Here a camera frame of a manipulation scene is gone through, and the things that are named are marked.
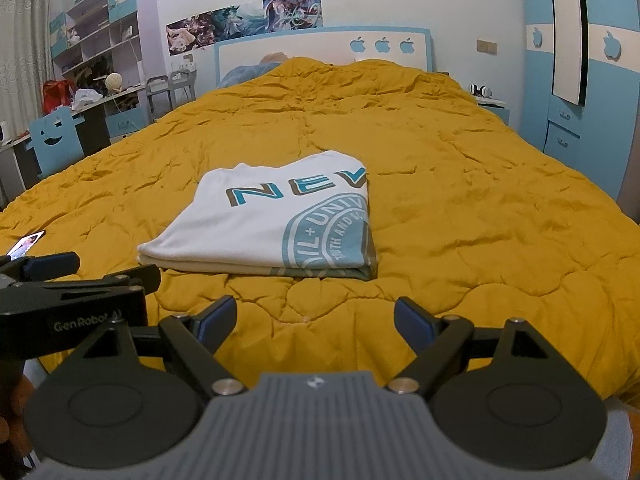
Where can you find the wall poster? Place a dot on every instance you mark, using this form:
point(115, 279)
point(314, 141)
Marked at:
point(190, 35)
point(292, 11)
point(237, 21)

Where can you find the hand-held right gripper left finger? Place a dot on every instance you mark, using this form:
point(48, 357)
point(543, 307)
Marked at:
point(220, 317)

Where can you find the grey stool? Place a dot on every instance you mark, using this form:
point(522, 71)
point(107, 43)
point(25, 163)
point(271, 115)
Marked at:
point(170, 90)

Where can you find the white headphones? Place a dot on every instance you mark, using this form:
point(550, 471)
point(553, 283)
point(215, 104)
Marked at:
point(480, 90)

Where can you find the blue pillow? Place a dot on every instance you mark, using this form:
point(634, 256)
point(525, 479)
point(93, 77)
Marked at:
point(245, 72)

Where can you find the yellow quilt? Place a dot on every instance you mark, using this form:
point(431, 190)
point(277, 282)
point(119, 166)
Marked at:
point(450, 200)

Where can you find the patterned curtain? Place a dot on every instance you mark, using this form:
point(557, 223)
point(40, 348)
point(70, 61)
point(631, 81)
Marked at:
point(22, 35)

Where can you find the blue and white wardrobe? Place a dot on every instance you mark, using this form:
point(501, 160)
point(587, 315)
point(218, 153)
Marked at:
point(610, 110)

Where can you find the white plastic bag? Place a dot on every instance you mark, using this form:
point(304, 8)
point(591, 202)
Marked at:
point(86, 99)

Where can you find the white nightstand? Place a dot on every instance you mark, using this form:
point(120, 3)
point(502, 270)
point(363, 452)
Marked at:
point(495, 109)

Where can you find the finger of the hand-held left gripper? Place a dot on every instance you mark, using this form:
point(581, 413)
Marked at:
point(50, 264)
point(137, 276)

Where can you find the blue and white shelf unit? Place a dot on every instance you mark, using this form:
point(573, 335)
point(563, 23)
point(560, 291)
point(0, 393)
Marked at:
point(92, 30)

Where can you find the round woven ball lamp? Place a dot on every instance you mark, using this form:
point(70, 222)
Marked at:
point(113, 83)

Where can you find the white and blue headboard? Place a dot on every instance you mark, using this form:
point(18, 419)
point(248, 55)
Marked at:
point(320, 50)

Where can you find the white printed t-shirt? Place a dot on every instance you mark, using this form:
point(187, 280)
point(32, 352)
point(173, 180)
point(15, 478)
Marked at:
point(260, 220)

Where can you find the blue chair with face cutout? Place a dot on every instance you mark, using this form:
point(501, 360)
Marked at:
point(52, 140)

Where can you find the wall switch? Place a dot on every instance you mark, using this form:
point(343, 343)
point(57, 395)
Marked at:
point(486, 46)

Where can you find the smartphone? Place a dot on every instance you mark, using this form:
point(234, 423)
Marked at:
point(26, 243)

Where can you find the red bag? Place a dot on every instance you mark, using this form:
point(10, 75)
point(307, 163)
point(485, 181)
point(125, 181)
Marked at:
point(56, 96)

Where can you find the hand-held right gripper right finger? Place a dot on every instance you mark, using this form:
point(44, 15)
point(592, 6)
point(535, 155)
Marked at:
point(412, 321)

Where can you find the cluttered desk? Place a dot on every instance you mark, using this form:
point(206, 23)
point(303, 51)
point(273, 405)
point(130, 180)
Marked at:
point(100, 120)

